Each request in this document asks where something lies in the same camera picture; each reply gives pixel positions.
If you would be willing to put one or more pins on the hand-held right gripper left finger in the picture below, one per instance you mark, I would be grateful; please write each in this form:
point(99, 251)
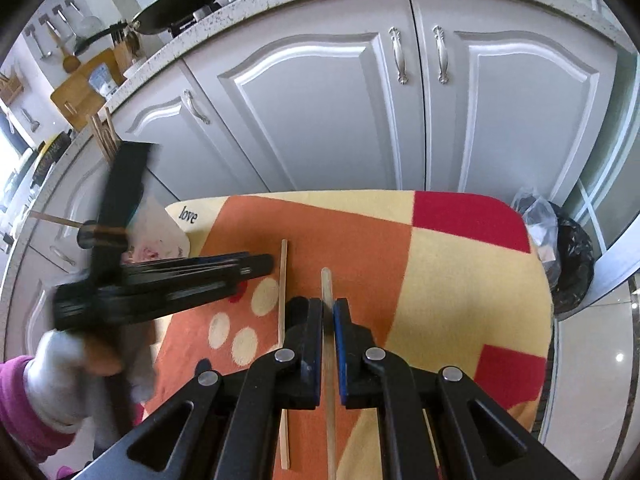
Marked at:
point(311, 350)

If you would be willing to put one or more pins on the orange and yellow printed blanket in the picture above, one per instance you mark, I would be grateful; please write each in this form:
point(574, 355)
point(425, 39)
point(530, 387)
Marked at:
point(450, 280)

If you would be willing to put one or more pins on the pale wooden chopstick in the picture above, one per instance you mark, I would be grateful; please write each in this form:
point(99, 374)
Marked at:
point(55, 219)
point(100, 135)
point(284, 280)
point(111, 127)
point(330, 435)

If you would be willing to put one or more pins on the white floral utensil holder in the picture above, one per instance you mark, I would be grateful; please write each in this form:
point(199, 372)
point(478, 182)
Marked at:
point(160, 230)

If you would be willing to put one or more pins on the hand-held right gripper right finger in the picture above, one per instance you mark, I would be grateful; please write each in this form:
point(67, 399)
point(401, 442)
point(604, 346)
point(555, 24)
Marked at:
point(342, 350)

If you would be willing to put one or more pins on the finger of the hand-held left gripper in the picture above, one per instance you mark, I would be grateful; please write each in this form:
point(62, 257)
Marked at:
point(215, 266)
point(205, 292)

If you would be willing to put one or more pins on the clear plastic bag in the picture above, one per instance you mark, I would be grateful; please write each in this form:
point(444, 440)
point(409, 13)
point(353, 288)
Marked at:
point(532, 217)

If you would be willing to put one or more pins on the wooden cutting board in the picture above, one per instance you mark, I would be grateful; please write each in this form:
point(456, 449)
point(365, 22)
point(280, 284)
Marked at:
point(80, 92)

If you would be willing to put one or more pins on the black trash bag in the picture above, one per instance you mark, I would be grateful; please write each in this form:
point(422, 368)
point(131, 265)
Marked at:
point(572, 265)

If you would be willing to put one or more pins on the person's left forearm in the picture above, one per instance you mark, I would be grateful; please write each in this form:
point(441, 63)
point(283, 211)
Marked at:
point(20, 410)

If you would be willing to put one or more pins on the person's left hand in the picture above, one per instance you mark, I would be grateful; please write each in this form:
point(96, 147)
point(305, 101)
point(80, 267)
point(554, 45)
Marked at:
point(60, 380)

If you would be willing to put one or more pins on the wooden spatula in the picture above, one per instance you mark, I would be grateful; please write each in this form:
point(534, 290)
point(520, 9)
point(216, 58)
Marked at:
point(69, 60)

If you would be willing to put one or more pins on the metal hanging utensil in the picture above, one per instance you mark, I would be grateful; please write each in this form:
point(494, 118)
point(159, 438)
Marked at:
point(39, 40)

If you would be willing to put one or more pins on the black wok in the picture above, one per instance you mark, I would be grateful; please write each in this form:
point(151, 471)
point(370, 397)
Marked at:
point(175, 7)

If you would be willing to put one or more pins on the white cabinet door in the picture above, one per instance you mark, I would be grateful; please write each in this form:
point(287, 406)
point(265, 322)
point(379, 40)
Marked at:
point(165, 145)
point(525, 110)
point(310, 110)

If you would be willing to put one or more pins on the wooden knife block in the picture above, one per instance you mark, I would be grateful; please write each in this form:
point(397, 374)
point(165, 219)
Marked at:
point(125, 50)

